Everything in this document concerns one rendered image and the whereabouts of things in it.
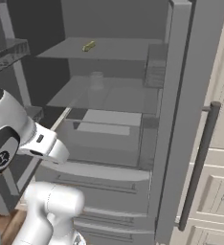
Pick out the grey fridge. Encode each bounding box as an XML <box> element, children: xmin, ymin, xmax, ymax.
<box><xmin>5</xmin><ymin>0</ymin><xmax>194</xmax><ymax>245</ymax></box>

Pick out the grey fridge door with bins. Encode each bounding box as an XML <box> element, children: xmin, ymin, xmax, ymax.
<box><xmin>0</xmin><ymin>0</ymin><xmax>45</xmax><ymax>218</ymax></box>

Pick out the grey glass fridge shelf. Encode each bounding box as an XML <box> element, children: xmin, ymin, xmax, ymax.
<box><xmin>46</xmin><ymin>75</ymin><xmax>163</xmax><ymax>115</ymax></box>
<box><xmin>36</xmin><ymin>36</ymin><xmax>166</xmax><ymax>61</ymax></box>

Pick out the yellow butter stick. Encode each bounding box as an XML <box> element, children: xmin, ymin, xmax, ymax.
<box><xmin>81</xmin><ymin>40</ymin><xmax>97</xmax><ymax>53</ymax></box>

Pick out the clear crisper drawer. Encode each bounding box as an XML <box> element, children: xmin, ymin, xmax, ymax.
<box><xmin>52</xmin><ymin>108</ymin><xmax>159</xmax><ymax>171</ymax></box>

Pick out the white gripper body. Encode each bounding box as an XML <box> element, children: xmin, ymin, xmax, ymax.
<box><xmin>48</xmin><ymin>139</ymin><xmax>71</xmax><ymax>166</ymax></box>

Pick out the dark grey door handle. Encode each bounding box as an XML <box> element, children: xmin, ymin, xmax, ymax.
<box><xmin>177</xmin><ymin>100</ymin><xmax>222</xmax><ymax>233</ymax></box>

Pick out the cream drawer front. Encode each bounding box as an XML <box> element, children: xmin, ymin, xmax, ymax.
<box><xmin>180</xmin><ymin>164</ymin><xmax>224</xmax><ymax>224</ymax></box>
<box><xmin>169</xmin><ymin>223</ymin><xmax>224</xmax><ymax>245</ymax></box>

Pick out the pale translucent jar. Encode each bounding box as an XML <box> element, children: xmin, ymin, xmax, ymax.
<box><xmin>89</xmin><ymin>71</ymin><xmax>105</xmax><ymax>91</ymax></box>

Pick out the grey fridge drawer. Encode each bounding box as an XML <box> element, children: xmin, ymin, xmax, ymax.
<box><xmin>73</xmin><ymin>207</ymin><xmax>156</xmax><ymax>245</ymax></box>
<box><xmin>34</xmin><ymin>159</ymin><xmax>152</xmax><ymax>215</ymax></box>

